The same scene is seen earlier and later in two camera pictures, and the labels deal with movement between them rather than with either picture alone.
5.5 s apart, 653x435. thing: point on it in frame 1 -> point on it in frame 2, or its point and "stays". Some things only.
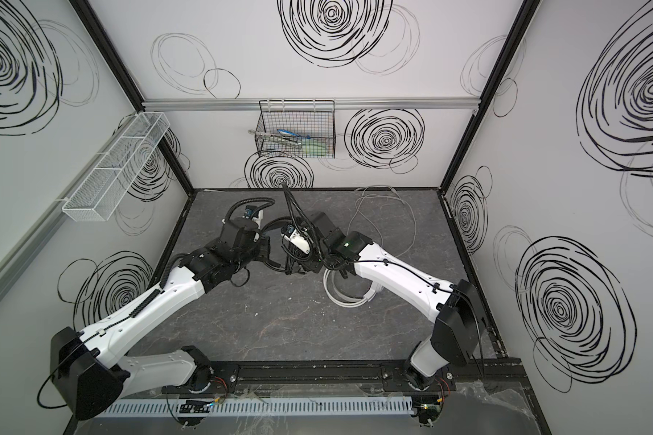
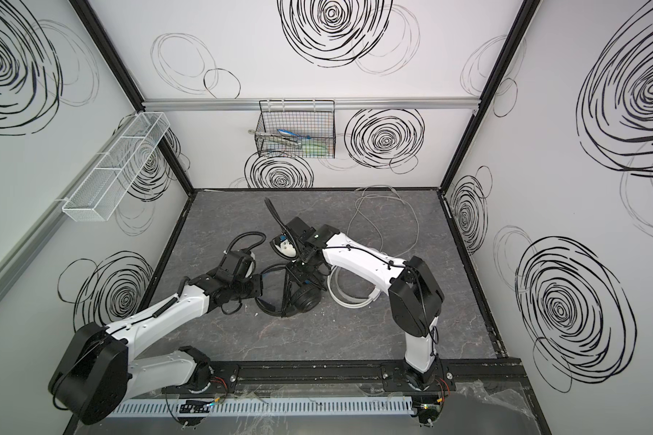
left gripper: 264,248 -> 282,304
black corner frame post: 131,89 stays
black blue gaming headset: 319,219 -> 302,299
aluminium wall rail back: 340,104 stays
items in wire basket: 308,145 stays
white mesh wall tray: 99,195 stays
